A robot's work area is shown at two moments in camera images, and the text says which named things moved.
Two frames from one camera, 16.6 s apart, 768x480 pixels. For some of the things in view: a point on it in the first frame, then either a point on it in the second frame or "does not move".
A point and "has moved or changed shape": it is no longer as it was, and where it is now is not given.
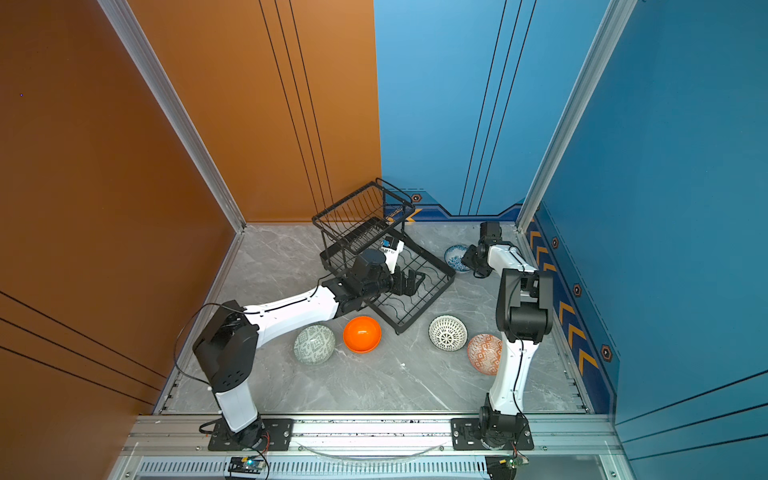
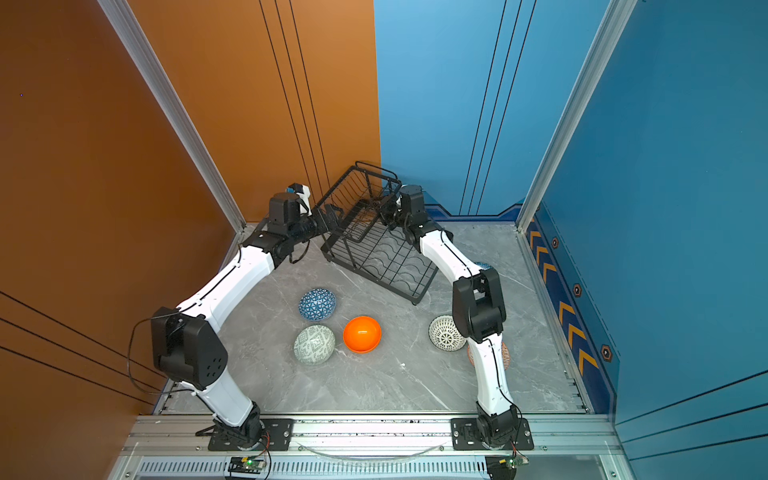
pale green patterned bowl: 314,344 does not move
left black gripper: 411,286 → 324,227
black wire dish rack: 358,223 has moved or changed shape
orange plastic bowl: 362,334 does not move
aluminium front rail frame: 174,448 does not move
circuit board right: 504,467 does not move
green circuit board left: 246,465 does not move
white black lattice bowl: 447,333 does not move
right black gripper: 467,259 → 385,209
